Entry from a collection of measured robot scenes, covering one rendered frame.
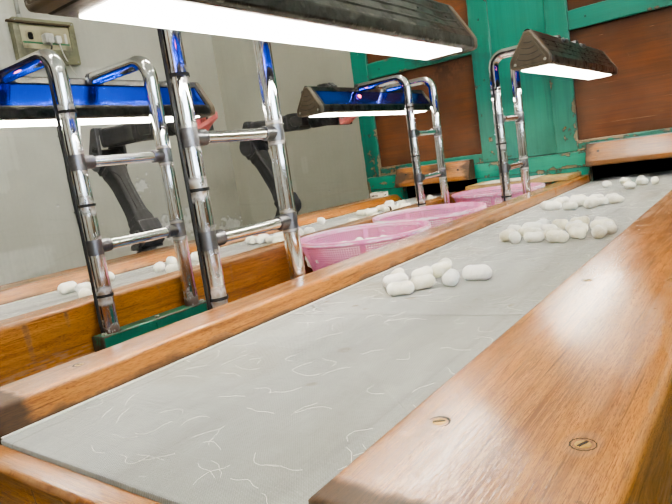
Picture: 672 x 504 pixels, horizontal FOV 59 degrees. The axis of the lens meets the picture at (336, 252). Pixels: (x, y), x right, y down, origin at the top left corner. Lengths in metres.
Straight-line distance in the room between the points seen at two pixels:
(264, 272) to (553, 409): 0.87
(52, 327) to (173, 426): 0.47
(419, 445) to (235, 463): 0.12
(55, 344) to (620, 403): 0.73
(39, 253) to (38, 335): 2.51
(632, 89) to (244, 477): 1.81
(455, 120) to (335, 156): 1.46
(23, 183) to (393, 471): 3.18
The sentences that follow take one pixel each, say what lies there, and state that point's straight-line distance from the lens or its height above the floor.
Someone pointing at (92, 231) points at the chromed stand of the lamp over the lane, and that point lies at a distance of 0.90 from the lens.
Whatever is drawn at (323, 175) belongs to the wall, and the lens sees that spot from 3.61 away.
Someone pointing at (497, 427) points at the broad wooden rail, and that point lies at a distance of 0.32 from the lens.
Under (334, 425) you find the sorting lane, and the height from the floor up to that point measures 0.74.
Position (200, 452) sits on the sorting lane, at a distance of 0.40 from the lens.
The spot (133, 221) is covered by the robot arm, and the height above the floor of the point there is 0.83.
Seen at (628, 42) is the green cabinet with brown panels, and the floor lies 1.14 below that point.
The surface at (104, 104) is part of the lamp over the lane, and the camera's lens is 1.10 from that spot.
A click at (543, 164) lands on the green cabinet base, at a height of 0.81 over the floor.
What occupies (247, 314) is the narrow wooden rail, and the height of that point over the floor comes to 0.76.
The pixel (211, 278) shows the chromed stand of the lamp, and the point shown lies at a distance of 0.71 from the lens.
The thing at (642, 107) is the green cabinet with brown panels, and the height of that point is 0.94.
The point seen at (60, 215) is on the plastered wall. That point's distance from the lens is 3.45.
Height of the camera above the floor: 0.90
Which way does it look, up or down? 8 degrees down
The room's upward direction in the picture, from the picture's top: 8 degrees counter-clockwise
